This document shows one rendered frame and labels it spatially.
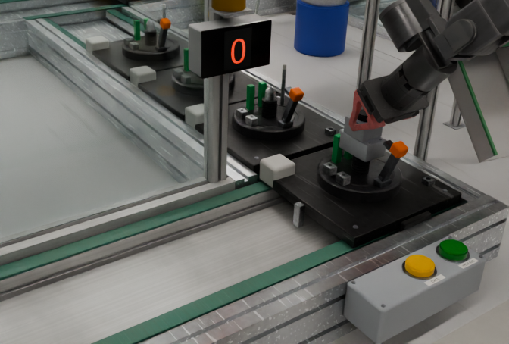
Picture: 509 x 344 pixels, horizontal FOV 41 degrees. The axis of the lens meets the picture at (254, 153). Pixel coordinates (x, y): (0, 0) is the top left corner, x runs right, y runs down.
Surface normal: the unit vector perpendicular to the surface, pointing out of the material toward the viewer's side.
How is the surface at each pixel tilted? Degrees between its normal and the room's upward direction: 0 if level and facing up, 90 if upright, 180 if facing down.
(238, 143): 0
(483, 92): 45
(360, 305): 90
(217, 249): 0
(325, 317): 90
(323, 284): 0
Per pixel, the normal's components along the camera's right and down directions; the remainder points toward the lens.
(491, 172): 0.04, -0.88
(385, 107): 0.40, -0.43
